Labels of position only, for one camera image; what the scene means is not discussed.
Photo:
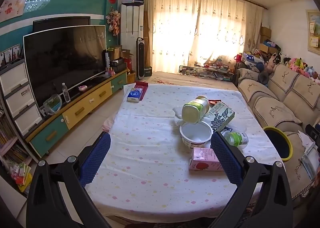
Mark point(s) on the yellow-rimmed dark bin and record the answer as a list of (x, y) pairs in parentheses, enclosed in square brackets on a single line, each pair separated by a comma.
[(277, 142)]

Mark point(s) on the black white tower fan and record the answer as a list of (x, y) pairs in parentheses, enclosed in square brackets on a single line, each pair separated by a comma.
[(140, 60)]

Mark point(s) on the pale green plastic jar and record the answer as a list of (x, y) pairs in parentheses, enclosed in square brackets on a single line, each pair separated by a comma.
[(192, 112)]

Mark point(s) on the small pink toy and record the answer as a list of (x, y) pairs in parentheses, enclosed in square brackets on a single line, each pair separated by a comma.
[(110, 70)]

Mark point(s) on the black flat television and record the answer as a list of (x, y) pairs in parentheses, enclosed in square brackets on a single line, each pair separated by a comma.
[(62, 23)]

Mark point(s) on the floral print carton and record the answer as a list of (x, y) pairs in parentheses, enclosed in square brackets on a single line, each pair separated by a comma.
[(220, 117)]

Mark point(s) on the stacked cardboard boxes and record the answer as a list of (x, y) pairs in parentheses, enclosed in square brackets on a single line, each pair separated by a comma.
[(265, 34)]

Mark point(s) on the beige houndstooth-edged ottoman cover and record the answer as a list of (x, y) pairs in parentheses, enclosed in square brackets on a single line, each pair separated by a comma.
[(297, 168)]

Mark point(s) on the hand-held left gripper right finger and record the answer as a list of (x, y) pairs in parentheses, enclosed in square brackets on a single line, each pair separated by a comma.
[(226, 159)]

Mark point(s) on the red flat box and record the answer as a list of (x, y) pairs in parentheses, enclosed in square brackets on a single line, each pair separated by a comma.
[(144, 87)]

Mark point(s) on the white plastic bowl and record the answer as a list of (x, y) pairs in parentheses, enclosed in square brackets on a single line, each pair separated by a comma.
[(196, 134)]

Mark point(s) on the black white-lettered box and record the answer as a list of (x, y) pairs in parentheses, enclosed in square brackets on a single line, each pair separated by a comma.
[(107, 61)]

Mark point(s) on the small green-label bottle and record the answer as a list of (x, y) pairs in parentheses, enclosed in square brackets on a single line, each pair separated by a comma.
[(236, 139)]

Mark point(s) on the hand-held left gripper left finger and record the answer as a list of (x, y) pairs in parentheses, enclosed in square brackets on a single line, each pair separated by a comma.
[(96, 160)]

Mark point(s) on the hanging artificial flowers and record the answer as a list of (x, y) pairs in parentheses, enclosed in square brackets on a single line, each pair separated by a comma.
[(113, 21)]

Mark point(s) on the pile of colourful packets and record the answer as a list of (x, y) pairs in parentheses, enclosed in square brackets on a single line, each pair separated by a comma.
[(18, 176)]

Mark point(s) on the cream embroidered curtains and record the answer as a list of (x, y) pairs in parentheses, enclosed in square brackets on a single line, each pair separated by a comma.
[(175, 30)]

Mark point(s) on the pile of plush toys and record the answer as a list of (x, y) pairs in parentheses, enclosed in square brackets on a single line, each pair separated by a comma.
[(300, 64)]

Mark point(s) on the clear zip bag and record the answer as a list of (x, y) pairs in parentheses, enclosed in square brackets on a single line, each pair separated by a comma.
[(311, 161)]

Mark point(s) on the pink drink carton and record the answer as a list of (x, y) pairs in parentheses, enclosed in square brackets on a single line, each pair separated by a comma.
[(202, 159)]

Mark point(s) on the bookshelf with books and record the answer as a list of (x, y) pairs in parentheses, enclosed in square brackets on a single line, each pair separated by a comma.
[(10, 140)]

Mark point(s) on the large curved television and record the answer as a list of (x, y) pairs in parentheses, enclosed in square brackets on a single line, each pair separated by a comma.
[(62, 62)]

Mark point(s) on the beige sofa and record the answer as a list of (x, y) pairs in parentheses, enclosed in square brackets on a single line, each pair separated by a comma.
[(287, 97)]

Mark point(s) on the cartoon wall poster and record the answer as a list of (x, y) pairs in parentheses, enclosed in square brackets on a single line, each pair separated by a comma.
[(12, 7)]

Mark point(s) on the blue tissue pack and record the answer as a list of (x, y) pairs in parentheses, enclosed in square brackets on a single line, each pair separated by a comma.
[(133, 94)]

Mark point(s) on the open cardboard box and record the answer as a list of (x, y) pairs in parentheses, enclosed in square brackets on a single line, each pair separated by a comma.
[(267, 48)]

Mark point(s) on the glass fish bowl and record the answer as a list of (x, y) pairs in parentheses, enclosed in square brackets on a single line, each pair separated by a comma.
[(52, 105)]

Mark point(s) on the table with dotted cloth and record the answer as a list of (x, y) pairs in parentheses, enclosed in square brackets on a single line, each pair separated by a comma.
[(150, 130)]

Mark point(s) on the cluttered glass coffee table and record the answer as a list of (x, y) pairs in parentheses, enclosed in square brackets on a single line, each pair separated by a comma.
[(207, 70)]

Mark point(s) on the pink plush bear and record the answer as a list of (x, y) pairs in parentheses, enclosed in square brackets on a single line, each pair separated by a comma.
[(269, 65)]

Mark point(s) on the brown cardboard box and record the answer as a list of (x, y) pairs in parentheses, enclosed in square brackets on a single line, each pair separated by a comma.
[(115, 53), (127, 54)]

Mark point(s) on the red cylinder container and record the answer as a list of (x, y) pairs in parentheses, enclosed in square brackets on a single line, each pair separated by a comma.
[(128, 65)]

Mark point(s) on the red snack wrapper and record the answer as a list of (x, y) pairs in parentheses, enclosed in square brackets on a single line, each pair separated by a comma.
[(215, 102)]

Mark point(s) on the beige deer-print seat cover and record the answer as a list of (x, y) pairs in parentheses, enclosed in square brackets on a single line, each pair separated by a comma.
[(273, 112), (253, 89)]

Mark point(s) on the loose white papers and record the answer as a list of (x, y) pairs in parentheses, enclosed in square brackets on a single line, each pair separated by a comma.
[(305, 139)]

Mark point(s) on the beige deer-print armrest cover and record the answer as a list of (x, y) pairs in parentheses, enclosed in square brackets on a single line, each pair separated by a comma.
[(248, 75)]

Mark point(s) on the small pink dish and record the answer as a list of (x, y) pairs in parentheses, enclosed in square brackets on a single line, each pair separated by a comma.
[(82, 88)]

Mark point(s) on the teal yellow television cabinet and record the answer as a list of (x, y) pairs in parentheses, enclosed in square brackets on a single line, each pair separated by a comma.
[(85, 107)]

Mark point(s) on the white plastic drawer unit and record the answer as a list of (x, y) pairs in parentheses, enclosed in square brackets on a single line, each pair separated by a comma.
[(17, 97)]

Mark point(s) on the blue star-print bag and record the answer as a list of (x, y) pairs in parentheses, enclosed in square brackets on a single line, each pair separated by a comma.
[(251, 58)]

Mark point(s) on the beige floral floor mat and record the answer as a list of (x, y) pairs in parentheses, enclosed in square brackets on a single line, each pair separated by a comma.
[(187, 80)]

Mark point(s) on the dark blue round cushion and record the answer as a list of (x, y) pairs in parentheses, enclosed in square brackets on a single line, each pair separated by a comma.
[(258, 67)]

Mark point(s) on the framed flower picture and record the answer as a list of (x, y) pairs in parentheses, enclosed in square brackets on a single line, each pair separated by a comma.
[(313, 30)]

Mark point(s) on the beige deer-print back cover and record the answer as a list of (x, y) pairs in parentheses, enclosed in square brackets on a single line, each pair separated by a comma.
[(308, 90), (283, 77)]

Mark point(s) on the dark grey round cushion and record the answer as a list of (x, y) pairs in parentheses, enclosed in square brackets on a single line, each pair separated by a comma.
[(263, 77)]

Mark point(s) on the white standing air conditioner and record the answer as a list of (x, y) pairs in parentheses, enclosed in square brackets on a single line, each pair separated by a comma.
[(131, 22)]

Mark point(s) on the clear water bottle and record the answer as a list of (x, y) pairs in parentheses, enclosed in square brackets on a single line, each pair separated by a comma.
[(66, 94)]

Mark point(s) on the photo card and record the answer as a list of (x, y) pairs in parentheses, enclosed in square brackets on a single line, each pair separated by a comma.
[(15, 52), (3, 58)]

